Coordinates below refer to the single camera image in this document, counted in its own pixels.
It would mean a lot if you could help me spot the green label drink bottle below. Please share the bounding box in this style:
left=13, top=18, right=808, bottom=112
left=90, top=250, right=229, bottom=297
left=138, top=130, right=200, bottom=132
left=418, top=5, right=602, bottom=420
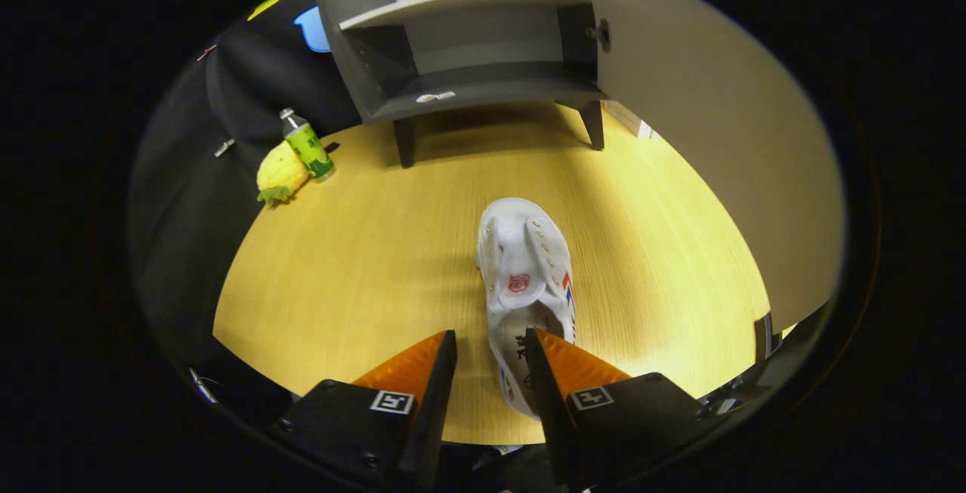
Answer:
left=278, top=107, right=336, bottom=180

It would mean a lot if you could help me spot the grey shoe cabinet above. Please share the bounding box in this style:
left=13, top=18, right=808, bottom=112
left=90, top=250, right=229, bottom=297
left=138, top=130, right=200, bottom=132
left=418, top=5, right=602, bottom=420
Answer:
left=315, top=0, right=608, bottom=169

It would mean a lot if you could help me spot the black backdrop cloth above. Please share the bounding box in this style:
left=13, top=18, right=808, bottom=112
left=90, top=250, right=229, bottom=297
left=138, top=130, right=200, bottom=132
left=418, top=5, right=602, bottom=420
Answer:
left=128, top=0, right=363, bottom=403

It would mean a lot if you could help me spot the white shoe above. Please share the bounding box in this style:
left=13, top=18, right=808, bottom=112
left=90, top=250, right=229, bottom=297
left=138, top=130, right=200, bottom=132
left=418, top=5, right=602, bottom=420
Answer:
left=475, top=197, right=578, bottom=422

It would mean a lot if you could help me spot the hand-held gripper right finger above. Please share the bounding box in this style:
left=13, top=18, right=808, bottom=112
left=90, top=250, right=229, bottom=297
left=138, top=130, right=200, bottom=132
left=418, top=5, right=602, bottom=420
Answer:
left=525, top=327, right=716, bottom=491

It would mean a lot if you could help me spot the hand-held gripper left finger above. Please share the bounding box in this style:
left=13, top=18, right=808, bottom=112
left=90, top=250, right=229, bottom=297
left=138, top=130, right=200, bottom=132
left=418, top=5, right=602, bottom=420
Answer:
left=270, top=329, right=459, bottom=492

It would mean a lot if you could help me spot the yellow plush pineapple toy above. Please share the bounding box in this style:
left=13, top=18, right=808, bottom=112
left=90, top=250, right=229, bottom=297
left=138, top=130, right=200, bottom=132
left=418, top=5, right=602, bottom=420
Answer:
left=256, top=140, right=312, bottom=208

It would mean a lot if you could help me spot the beige shoe cabinet door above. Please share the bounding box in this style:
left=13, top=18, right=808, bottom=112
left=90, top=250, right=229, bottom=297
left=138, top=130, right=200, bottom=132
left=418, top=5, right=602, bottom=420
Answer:
left=570, top=0, right=844, bottom=335

